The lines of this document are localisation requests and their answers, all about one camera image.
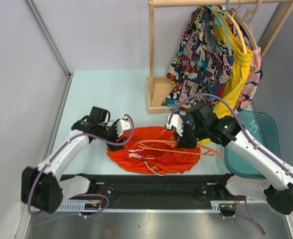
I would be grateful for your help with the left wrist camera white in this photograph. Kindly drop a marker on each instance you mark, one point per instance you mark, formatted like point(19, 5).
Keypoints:
point(123, 125)

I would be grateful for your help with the yellow plastic hanger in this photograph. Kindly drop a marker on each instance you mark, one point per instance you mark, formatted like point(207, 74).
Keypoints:
point(238, 30)

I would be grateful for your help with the teal plastic basket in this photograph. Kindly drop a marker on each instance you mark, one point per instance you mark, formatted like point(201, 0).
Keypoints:
point(264, 129)

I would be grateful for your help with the orange shorts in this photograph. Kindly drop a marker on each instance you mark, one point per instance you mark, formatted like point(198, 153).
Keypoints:
point(146, 161)

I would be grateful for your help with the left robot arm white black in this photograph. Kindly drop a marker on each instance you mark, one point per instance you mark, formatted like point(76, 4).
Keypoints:
point(42, 187)

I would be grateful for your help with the beige plastic hanger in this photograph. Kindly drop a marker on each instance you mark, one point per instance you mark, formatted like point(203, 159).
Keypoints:
point(250, 36)

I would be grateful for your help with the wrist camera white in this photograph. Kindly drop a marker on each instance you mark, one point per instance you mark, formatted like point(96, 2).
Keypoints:
point(123, 125)
point(175, 124)

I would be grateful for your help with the comic print shorts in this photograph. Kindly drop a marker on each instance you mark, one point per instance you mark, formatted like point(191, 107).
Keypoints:
point(183, 70)

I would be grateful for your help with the teal plastic hanger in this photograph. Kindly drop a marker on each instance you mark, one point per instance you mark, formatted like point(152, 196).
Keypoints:
point(219, 22)

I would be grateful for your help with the white cable duct strip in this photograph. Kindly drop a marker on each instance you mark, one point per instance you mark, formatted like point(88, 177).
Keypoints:
point(90, 207)

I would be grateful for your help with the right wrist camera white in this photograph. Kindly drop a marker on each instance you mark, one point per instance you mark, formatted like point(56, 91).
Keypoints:
point(175, 124)

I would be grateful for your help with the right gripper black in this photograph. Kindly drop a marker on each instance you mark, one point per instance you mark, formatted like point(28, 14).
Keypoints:
point(182, 142)

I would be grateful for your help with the yellow shorts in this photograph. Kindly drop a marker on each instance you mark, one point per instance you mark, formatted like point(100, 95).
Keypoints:
point(236, 74)

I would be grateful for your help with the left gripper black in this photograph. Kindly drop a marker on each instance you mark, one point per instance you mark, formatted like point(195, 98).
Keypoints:
point(116, 137)

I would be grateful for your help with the pink patterned shorts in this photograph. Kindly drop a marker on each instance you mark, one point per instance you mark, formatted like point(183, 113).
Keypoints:
point(255, 75)

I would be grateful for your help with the aluminium corner post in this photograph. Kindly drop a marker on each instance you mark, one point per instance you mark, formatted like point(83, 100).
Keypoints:
point(36, 15)

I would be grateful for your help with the wooden clothes rack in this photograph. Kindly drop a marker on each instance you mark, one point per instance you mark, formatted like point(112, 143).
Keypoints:
point(159, 87)

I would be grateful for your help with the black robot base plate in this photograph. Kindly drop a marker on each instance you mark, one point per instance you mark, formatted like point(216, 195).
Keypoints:
point(164, 194)

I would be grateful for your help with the orange plastic hanger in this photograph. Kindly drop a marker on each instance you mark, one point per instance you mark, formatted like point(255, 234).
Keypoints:
point(171, 146)

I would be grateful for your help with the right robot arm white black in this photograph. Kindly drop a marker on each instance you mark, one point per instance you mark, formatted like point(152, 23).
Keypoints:
point(277, 186)

